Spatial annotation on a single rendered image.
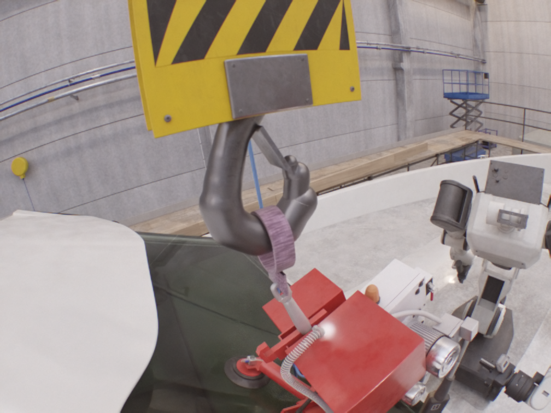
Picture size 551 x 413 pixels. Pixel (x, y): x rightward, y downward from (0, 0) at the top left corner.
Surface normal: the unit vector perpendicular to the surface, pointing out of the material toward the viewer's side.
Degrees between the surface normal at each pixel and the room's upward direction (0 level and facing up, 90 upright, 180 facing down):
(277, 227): 48
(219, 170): 76
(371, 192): 90
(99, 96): 90
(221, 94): 90
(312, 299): 17
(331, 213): 90
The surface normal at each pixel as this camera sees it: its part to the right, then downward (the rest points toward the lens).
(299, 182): 0.13, 0.34
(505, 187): -0.66, -0.35
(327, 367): -0.41, -0.76
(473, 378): -0.78, 0.34
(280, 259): 0.47, 0.31
